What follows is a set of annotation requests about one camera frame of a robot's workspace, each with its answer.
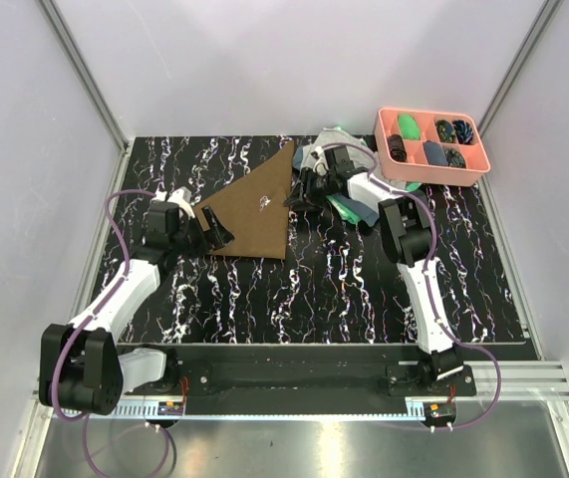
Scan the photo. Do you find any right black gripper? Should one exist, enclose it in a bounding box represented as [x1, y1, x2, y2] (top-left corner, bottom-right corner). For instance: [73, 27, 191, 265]
[282, 167, 335, 213]

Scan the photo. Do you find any pink compartment tray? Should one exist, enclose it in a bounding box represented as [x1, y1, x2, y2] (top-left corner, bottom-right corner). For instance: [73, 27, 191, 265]
[374, 107, 491, 187]

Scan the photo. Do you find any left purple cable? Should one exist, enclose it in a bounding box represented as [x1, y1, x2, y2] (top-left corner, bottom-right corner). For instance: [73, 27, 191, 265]
[49, 189, 180, 477]

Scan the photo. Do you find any purple cable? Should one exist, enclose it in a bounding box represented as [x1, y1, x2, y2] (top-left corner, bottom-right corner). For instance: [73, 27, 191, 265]
[49, 189, 180, 477]
[313, 142, 502, 432]

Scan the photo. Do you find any patterned sock bottom right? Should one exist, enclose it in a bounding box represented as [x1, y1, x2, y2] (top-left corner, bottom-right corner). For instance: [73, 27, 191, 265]
[443, 146, 467, 169]

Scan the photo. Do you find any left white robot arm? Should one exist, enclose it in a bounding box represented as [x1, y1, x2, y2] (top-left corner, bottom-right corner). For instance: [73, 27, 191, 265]
[39, 195, 234, 421]

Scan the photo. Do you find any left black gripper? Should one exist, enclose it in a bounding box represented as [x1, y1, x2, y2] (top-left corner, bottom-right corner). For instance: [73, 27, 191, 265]
[170, 206, 233, 261]

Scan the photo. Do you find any dark brown rolled sock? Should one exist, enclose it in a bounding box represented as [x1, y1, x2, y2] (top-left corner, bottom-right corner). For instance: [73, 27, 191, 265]
[387, 134, 408, 163]

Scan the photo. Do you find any blue grey rolled sock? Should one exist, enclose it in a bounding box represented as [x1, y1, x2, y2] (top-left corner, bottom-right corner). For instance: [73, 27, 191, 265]
[423, 140, 448, 167]

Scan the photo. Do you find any green cloth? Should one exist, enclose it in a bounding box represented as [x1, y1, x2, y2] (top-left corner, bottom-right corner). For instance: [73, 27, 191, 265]
[326, 123, 423, 224]

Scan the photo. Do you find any brown cloth napkin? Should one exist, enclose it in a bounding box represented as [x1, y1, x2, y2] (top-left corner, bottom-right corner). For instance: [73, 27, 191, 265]
[194, 140, 296, 260]

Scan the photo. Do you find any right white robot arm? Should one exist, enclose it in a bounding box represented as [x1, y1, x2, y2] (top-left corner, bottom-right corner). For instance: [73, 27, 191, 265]
[285, 142, 463, 395]

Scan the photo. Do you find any green rolled sock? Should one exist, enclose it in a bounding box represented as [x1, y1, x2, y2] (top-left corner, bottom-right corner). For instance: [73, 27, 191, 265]
[398, 114, 421, 140]

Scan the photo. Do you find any grey cloth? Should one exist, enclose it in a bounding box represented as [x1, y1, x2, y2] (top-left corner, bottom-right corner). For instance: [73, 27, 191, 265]
[299, 127, 408, 193]

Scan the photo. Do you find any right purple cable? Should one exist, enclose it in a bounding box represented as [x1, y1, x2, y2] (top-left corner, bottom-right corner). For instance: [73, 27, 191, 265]
[313, 142, 502, 432]

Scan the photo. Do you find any patterned sock top middle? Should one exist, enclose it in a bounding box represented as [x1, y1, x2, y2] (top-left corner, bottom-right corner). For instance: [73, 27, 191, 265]
[435, 119, 456, 143]

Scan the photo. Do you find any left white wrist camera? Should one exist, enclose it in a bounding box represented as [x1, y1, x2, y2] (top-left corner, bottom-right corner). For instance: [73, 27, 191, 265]
[154, 187, 195, 219]

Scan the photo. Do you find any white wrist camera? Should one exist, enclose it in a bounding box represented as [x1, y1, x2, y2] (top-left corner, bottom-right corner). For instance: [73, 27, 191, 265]
[154, 187, 195, 219]
[310, 146, 329, 176]

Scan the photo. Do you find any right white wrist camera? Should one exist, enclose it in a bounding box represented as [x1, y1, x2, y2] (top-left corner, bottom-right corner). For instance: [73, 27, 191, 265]
[310, 146, 329, 176]

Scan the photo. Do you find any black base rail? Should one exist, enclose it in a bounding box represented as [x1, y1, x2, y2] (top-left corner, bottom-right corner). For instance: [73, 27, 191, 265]
[133, 348, 477, 422]

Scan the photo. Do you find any wooden handled spoon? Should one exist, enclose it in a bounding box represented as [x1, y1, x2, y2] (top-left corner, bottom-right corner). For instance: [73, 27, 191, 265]
[259, 195, 272, 211]

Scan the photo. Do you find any dark patterned sock top right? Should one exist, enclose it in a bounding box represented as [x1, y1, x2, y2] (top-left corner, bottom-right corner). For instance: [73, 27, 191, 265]
[452, 119, 475, 145]

